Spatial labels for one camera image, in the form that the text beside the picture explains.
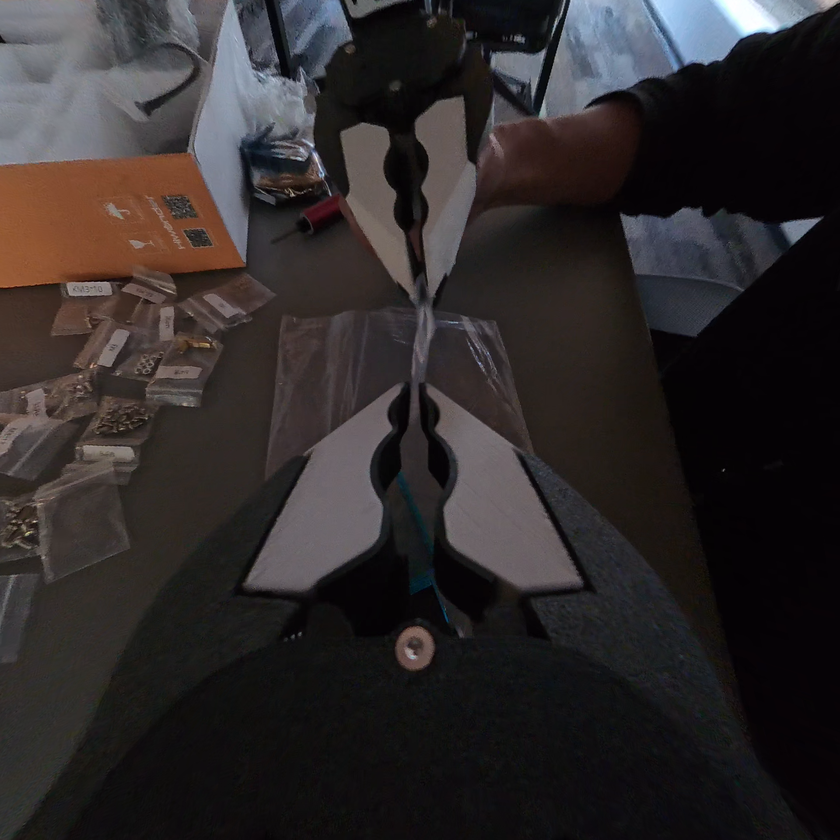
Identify person's right hand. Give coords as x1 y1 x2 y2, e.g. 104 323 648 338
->
474 98 643 219

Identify grey chair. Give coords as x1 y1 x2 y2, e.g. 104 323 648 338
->
633 272 742 336

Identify bubble wrap bundle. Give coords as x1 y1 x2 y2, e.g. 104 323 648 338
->
92 0 198 60

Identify black mesh chair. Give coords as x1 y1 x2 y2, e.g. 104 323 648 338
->
459 0 572 112

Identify black cable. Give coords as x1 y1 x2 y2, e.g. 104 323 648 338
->
134 46 211 119

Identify pile of small screw bags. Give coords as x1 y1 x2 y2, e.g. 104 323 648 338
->
0 266 277 664

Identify orange white cardboard box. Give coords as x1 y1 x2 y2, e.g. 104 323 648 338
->
0 0 253 290

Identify silver antistatic bag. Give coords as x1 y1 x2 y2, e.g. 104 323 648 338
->
239 125 329 204

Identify small clear zip bag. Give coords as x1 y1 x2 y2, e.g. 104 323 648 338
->
406 272 442 460

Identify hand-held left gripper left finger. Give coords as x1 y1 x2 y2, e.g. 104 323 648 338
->
241 384 412 596

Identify red screwdriver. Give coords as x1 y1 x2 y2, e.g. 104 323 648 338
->
272 193 345 244

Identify person's right forearm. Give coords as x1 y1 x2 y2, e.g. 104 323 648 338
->
584 7 840 224

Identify white foam insert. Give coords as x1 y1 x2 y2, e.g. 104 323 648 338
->
0 20 217 165

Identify person's dark clothing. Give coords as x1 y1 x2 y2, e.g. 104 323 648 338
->
663 217 840 840

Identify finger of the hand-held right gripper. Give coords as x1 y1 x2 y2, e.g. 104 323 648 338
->
339 121 422 291
412 97 478 284

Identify large clear plastic bag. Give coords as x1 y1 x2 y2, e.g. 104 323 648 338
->
266 305 532 480

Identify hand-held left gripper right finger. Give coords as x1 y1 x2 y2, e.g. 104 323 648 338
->
420 384 586 595

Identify blue bracket with black servo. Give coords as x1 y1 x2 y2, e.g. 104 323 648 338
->
394 472 460 634

